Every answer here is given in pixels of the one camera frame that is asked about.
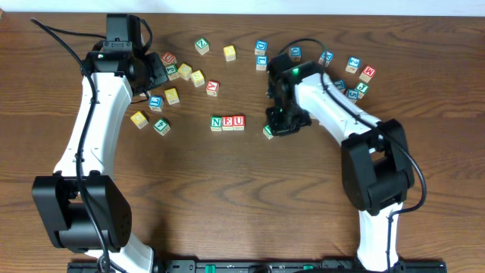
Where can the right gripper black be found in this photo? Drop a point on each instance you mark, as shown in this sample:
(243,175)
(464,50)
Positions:
(285,121)

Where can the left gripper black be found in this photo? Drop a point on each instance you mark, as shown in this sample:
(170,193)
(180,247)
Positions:
(155,67)

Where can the green R block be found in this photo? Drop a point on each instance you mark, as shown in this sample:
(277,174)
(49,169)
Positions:
(267,132)

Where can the red u block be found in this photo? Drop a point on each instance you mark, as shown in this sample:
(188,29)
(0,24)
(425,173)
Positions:
(168,58)
(239,122)

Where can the red E block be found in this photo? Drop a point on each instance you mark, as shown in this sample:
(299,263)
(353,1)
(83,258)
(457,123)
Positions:
(227,123)

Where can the blue S block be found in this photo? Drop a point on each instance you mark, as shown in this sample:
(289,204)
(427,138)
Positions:
(352,95)

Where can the green N block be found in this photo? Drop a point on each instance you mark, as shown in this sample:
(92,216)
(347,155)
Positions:
(216,123)

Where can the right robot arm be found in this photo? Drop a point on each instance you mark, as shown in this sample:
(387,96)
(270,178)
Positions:
(376,174)

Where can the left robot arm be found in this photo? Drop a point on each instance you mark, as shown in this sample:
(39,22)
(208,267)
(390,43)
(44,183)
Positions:
(80,206)

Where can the green J block left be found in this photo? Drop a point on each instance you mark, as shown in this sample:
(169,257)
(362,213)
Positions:
(172,72)

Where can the green j block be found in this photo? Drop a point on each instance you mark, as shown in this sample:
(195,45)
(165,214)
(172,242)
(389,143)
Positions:
(362,89)
(172,72)

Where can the yellow block middle left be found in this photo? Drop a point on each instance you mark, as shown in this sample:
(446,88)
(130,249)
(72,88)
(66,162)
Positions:
(172,96)

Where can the yellow block upper left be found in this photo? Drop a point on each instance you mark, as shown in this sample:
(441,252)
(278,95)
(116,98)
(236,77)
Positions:
(184,71)

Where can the blue L block left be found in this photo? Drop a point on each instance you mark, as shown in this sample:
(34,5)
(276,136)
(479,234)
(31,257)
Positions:
(156,103)

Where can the blue l block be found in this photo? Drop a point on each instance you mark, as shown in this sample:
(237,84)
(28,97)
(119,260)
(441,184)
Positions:
(156,103)
(261,62)

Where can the yellow block beside R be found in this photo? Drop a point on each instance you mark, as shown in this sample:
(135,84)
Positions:
(197,78)

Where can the yellow block lower left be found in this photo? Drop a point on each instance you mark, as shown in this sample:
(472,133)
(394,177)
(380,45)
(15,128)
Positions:
(140,119)

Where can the green 4 block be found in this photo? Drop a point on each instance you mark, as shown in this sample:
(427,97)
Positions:
(161,126)

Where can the red A block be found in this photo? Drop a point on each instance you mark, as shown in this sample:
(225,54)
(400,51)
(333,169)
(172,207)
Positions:
(212,88)

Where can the green Z block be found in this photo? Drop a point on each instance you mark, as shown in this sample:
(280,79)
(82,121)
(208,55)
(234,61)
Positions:
(202,46)

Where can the blue L block centre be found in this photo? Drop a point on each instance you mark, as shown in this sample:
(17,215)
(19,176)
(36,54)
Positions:
(261,62)

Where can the blue D block right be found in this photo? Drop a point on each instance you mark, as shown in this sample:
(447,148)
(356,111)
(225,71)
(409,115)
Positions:
(295,53)

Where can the blue d block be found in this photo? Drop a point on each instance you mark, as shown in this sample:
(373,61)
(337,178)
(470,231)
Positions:
(261,47)
(295,53)

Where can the yellow O block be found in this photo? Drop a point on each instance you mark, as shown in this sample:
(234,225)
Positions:
(229,53)

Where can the blue X block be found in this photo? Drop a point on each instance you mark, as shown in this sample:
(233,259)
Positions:
(325,58)

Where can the green J block right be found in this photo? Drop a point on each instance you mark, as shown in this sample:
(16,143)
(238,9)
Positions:
(362,89)

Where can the blue D block upper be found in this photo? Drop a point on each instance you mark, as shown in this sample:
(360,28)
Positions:
(261,47)

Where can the blue Z block right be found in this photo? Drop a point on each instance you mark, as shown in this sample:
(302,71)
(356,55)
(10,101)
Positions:
(353,65)

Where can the red M block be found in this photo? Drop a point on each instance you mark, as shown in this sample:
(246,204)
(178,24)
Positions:
(367,74)

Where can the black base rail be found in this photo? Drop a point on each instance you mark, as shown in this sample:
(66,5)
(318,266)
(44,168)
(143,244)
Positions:
(327,265)

